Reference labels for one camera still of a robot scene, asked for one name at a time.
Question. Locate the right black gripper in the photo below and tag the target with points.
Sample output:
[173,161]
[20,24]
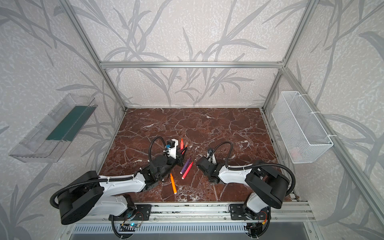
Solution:
[201,163]

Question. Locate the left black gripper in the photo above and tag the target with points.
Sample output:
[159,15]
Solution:
[177,159]

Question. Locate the pink marker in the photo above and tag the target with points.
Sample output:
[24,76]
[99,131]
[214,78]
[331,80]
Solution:
[181,144]
[187,170]

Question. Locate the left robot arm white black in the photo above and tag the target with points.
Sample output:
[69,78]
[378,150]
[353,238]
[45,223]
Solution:
[92,194]

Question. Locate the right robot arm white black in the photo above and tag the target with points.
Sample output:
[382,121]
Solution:
[270,183]

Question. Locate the purple marker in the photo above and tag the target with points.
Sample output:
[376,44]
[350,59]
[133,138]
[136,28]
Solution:
[185,166]

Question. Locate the orange marker lower diagonal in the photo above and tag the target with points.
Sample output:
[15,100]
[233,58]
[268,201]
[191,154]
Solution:
[173,184]

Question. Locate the green circuit board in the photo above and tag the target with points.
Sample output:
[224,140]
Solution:
[130,227]

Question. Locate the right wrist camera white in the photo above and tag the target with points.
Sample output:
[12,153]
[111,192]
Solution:
[211,156]

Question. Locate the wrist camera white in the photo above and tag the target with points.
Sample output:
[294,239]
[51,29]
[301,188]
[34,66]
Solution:
[171,148]
[211,156]

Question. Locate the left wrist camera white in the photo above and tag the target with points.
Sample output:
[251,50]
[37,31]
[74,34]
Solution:
[171,148]

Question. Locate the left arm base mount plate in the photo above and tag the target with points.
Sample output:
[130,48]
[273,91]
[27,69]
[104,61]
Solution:
[138,211]

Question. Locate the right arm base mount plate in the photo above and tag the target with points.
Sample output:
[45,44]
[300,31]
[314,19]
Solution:
[240,212]

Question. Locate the aluminium front rail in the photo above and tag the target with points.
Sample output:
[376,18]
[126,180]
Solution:
[219,212]

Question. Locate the white wire mesh basket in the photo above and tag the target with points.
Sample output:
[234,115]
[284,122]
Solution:
[304,136]

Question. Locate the clear plastic wall tray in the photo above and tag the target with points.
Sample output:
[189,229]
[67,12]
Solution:
[48,141]

